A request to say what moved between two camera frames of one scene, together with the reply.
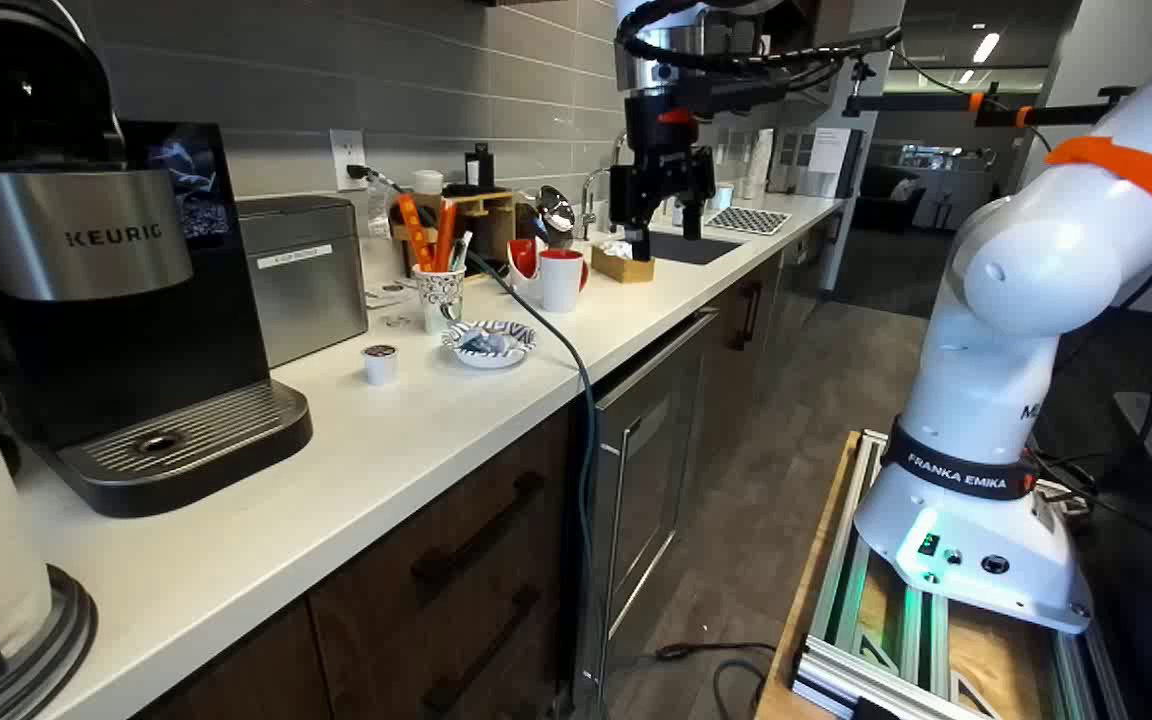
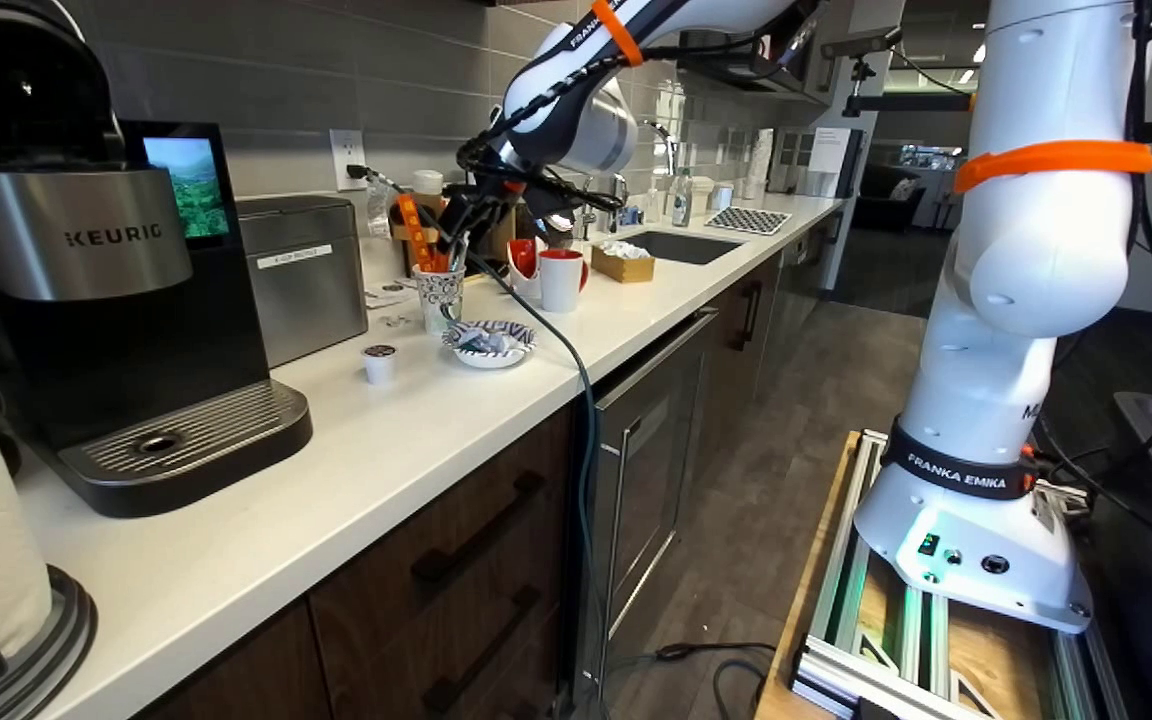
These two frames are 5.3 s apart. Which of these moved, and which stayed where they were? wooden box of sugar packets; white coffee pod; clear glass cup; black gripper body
Moved: black gripper body
Stayed: clear glass cup; wooden box of sugar packets; white coffee pod
